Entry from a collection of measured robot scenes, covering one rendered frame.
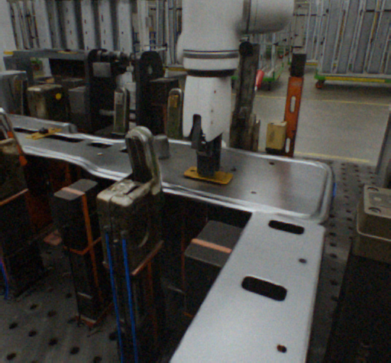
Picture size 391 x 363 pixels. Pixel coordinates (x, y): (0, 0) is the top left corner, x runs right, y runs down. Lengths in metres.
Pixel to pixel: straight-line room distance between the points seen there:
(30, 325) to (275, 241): 0.54
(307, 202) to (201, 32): 0.29
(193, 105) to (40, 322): 0.54
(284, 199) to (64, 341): 0.49
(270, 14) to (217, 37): 0.08
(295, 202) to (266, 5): 0.28
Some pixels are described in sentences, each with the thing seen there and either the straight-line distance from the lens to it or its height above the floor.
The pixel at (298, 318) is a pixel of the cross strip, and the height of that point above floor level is 1.00.
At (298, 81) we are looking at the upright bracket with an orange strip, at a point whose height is 1.15.
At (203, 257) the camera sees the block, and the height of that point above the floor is 0.98.
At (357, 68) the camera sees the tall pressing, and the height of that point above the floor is 0.40.
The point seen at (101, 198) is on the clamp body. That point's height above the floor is 1.04.
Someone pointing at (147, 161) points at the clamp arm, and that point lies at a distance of 0.46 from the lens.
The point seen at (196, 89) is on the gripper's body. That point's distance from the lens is 0.48.
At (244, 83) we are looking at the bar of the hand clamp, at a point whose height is 1.13.
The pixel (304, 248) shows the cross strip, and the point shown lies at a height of 1.00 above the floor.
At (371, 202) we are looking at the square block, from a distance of 0.43.
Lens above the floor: 1.25
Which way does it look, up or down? 24 degrees down
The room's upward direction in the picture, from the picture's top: straight up
